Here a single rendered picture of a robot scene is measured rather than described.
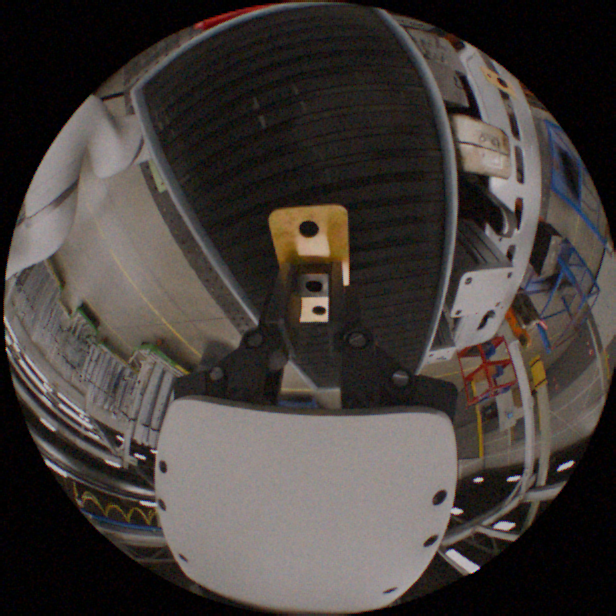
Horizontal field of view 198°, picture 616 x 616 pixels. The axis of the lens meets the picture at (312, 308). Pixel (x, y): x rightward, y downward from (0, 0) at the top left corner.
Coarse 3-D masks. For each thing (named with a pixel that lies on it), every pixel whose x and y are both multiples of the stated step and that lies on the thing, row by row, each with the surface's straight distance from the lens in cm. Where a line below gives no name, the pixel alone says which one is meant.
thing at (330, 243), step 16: (288, 208) 10; (304, 208) 10; (320, 208) 10; (336, 208) 10; (272, 224) 10; (288, 224) 10; (320, 224) 10; (336, 224) 10; (288, 240) 11; (304, 240) 11; (320, 240) 10; (336, 240) 10; (288, 256) 11; (304, 256) 11; (320, 256) 11; (336, 256) 11; (304, 272) 11; (320, 272) 11; (304, 288) 11; (320, 288) 11; (304, 304) 14; (320, 304) 13; (304, 320) 15; (320, 320) 15
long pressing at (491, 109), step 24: (480, 72) 40; (504, 72) 49; (480, 96) 36; (504, 120) 39; (528, 120) 47; (528, 144) 44; (528, 168) 43; (504, 192) 38; (528, 192) 44; (528, 216) 46; (504, 240) 42; (528, 240) 49; (480, 312) 54; (504, 312) 62; (456, 336) 57; (480, 336) 66
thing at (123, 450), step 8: (16, 376) 612; (144, 376) 644; (136, 384) 642; (136, 400) 637; (72, 432) 605; (128, 432) 642; (128, 440) 648; (120, 448) 661; (128, 448) 655; (120, 456) 666; (128, 456) 664
